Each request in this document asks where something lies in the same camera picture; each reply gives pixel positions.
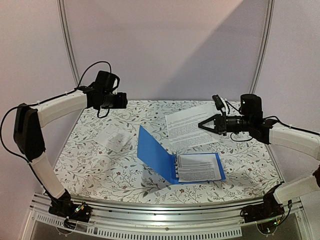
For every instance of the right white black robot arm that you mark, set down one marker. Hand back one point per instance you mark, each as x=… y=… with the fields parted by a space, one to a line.
x=272 y=132

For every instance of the blue folder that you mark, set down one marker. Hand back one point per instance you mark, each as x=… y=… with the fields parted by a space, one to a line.
x=153 y=154

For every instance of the aluminium front rail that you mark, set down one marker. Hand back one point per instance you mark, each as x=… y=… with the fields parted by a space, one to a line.
x=187 y=214

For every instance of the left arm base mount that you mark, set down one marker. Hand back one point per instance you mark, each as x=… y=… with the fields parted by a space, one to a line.
x=71 y=212

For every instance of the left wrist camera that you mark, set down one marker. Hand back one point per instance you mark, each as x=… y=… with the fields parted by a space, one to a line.
x=106 y=82

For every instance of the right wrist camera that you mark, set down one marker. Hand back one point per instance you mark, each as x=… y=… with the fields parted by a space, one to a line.
x=250 y=106

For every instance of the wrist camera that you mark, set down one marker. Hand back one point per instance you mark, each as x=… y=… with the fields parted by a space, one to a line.
x=250 y=106
x=106 y=82

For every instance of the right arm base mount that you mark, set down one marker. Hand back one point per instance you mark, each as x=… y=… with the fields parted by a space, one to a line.
x=268 y=215

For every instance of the floral patterned table mat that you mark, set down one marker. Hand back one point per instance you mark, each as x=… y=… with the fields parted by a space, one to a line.
x=85 y=168

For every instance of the chrome lever arch clip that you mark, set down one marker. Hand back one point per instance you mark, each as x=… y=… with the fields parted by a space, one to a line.
x=176 y=164

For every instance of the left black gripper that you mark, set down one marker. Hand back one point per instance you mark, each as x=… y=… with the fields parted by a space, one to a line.
x=122 y=100

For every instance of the perforated white cable tray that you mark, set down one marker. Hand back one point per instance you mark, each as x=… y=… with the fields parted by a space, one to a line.
x=49 y=228

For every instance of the hand drawn sketch paper sheet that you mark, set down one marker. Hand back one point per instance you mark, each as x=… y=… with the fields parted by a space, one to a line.
x=113 y=138

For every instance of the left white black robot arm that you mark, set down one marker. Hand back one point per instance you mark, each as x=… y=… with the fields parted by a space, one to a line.
x=30 y=119

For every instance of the printed paper sheet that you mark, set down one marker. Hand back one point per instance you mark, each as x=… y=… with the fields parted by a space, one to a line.
x=200 y=167
x=183 y=130

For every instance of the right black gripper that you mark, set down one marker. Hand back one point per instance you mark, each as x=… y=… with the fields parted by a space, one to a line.
x=222 y=124

